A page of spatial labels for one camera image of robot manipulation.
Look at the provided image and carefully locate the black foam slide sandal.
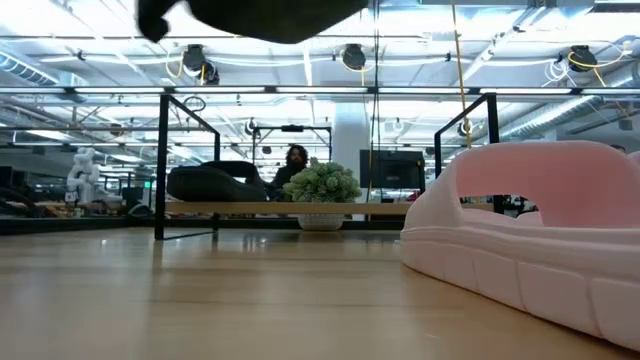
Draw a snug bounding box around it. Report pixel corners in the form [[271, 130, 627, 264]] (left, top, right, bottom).
[[187, 0, 372, 46], [166, 160, 270, 204]]

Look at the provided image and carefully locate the black metal wood shelf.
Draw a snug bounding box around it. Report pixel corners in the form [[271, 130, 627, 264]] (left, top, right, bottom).
[[153, 92, 507, 242]]

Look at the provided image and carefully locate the white robot figure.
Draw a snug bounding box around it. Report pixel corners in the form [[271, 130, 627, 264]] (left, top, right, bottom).
[[65, 146, 125, 206]]

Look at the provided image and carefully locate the seated person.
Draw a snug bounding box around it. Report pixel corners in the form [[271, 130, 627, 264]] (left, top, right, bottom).
[[268, 144, 312, 203]]

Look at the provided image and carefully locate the thin black vertical pole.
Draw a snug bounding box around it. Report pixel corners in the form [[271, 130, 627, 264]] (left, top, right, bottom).
[[369, 0, 382, 151]]

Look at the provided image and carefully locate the green plant in white pot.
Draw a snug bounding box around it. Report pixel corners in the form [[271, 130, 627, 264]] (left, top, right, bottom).
[[282, 157, 363, 232]]

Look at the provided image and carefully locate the black monitor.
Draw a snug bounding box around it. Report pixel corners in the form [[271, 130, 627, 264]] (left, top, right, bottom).
[[359, 148, 427, 191]]

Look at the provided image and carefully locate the black ceiling cable reel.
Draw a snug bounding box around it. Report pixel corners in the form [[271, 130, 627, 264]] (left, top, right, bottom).
[[566, 44, 599, 74], [341, 43, 368, 72], [180, 43, 221, 86]]

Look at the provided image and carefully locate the black looped cable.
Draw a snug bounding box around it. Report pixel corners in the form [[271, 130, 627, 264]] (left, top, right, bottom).
[[182, 95, 208, 114]]

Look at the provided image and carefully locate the black background rig frame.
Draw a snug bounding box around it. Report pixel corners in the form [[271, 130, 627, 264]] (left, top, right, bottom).
[[251, 124, 334, 164]]

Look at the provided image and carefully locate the horizontal metal frame bar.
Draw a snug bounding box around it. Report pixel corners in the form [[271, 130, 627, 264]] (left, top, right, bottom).
[[0, 85, 640, 97]]

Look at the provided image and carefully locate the black table edge rail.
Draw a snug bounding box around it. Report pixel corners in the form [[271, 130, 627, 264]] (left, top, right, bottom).
[[0, 215, 407, 237]]

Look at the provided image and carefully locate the yellow hanging cable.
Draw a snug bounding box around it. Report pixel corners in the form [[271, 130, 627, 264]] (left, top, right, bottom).
[[450, 0, 474, 150]]

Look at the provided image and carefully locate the silver ventilation duct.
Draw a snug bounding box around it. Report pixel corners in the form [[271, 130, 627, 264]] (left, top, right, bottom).
[[499, 94, 601, 141]]

